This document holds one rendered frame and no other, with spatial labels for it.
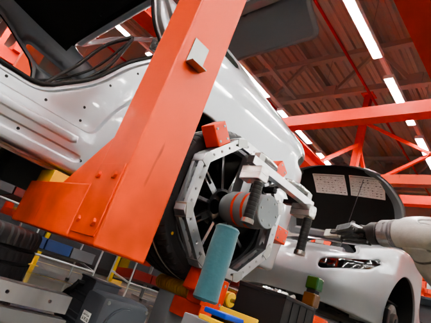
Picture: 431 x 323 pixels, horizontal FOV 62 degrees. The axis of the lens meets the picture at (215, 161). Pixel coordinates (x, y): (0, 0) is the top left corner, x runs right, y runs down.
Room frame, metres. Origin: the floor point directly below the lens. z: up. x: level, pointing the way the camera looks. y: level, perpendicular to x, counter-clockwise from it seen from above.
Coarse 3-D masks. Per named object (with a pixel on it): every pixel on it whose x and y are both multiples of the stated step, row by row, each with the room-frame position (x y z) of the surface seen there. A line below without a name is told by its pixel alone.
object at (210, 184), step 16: (224, 160) 1.46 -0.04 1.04; (240, 160) 1.52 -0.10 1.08; (208, 176) 1.42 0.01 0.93; (224, 176) 1.72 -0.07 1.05; (208, 192) 1.46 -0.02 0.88; (224, 192) 1.52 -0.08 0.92; (208, 208) 1.46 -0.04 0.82; (208, 224) 1.49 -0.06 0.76; (240, 240) 1.68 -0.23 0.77; (240, 256) 1.61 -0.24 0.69
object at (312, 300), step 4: (304, 292) 1.15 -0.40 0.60; (308, 292) 1.14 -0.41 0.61; (304, 296) 1.15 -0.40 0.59; (308, 296) 1.14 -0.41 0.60; (312, 296) 1.13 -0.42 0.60; (316, 296) 1.13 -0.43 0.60; (304, 300) 1.15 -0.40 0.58; (308, 300) 1.13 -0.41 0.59; (312, 300) 1.13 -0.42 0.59; (316, 300) 1.13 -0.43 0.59; (308, 304) 1.13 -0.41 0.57; (312, 304) 1.13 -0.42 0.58; (316, 304) 1.14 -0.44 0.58; (316, 308) 1.15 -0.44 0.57
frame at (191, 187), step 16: (240, 144) 1.35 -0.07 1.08; (192, 160) 1.29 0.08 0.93; (208, 160) 1.26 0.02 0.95; (192, 176) 1.30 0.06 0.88; (192, 192) 1.26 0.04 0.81; (176, 208) 1.28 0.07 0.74; (192, 208) 1.27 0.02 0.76; (192, 224) 1.29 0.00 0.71; (192, 240) 1.31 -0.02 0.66; (272, 240) 1.59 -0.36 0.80; (192, 256) 1.36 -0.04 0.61; (256, 256) 1.55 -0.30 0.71; (240, 272) 1.49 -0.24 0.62
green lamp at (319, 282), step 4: (308, 276) 1.15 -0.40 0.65; (312, 276) 1.14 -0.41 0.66; (308, 280) 1.15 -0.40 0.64; (312, 280) 1.14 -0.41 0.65; (316, 280) 1.13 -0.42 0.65; (320, 280) 1.13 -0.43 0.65; (308, 284) 1.14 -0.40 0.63; (312, 284) 1.13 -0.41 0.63; (316, 284) 1.13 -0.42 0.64; (320, 284) 1.13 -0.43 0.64; (312, 288) 1.13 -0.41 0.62; (316, 288) 1.13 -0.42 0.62; (320, 288) 1.14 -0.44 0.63
